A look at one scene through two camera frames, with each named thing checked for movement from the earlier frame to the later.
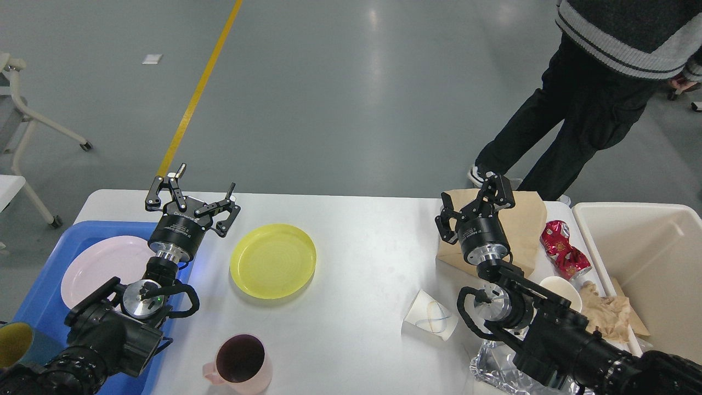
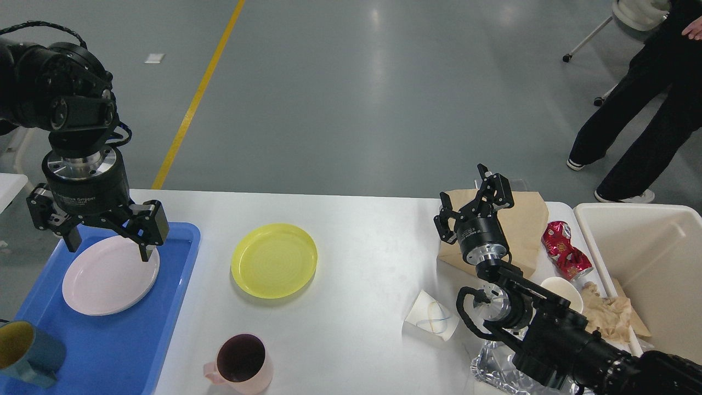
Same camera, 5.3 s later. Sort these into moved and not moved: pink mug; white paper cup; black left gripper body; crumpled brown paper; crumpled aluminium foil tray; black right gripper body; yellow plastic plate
Moved: black left gripper body
Not moved: pink mug; crumpled aluminium foil tray; white paper cup; yellow plastic plate; black right gripper body; crumpled brown paper
